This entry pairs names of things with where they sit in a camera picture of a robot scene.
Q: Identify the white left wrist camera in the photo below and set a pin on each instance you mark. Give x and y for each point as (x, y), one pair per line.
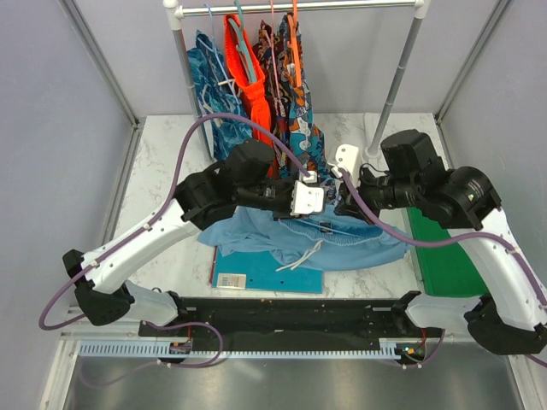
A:
(307, 196)

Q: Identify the blue patterned shorts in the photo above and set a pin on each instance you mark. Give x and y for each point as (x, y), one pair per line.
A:
(226, 133)

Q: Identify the colourful cartoon print shorts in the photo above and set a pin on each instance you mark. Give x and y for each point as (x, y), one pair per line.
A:
(308, 139)

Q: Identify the orange shorts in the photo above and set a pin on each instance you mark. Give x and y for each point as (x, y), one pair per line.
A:
(254, 95)

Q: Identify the aluminium frame post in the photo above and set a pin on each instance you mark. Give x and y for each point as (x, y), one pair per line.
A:
(77, 18)
(486, 34)

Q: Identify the blue plastic hanger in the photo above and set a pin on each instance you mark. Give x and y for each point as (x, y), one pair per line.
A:
(225, 79)

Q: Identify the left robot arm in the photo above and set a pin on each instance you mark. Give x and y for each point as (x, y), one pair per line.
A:
(103, 289)

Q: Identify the green plastic bin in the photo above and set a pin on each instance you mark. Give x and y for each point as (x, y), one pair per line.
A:
(446, 271)

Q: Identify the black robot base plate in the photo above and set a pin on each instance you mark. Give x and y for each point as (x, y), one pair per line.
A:
(284, 324)

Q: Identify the orange plastic hanger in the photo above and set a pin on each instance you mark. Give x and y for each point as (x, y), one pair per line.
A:
(293, 63)

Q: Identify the teal folder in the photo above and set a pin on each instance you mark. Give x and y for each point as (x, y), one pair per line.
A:
(259, 271)

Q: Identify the light blue cable duct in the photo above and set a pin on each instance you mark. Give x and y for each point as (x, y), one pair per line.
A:
(168, 350)

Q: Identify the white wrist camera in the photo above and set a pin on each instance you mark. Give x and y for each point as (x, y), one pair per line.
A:
(307, 196)
(347, 157)

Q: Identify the left aluminium frame post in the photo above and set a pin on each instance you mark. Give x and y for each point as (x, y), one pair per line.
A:
(77, 18)

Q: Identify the teal plastic hanger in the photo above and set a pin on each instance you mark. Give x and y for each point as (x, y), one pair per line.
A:
(236, 29)

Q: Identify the right aluminium frame post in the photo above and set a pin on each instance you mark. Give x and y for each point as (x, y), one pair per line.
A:
(486, 34)

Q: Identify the light blue shorts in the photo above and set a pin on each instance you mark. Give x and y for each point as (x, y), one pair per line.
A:
(253, 230)

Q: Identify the light blue wire hanger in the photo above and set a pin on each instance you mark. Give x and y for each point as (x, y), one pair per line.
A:
(332, 231)

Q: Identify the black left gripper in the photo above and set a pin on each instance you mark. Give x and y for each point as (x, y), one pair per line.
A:
(282, 215)

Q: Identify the pink plastic hanger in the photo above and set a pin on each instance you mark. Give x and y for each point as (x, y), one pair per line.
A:
(271, 44)

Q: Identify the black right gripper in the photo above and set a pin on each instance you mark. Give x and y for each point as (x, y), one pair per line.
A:
(349, 204)

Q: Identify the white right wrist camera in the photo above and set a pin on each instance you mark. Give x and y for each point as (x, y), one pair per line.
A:
(347, 157)

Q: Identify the dark comic print shorts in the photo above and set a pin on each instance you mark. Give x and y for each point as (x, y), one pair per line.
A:
(280, 117)

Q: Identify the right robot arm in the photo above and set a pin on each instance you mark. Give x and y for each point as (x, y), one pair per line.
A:
(510, 318)

